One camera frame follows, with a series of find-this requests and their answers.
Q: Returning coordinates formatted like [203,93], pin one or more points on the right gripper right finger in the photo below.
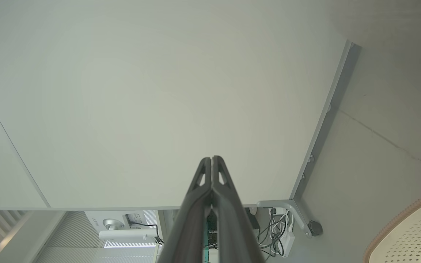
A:
[232,230]

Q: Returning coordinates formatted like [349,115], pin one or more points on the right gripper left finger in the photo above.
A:
[192,226]

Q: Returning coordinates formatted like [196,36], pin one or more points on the white perforated laundry basket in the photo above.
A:
[408,237]

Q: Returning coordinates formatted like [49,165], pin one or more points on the white power strip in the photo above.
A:
[287,243]

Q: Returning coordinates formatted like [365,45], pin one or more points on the white horizontal bar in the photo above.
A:
[126,235]

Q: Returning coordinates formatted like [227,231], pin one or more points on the white monitor with stand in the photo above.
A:
[112,221]

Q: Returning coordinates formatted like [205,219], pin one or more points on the black partition caster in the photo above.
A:
[315,228]

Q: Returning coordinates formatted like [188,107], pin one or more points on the white partition panel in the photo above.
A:
[159,91]

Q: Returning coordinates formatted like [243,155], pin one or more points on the grey partition foot bracket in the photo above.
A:
[287,204]

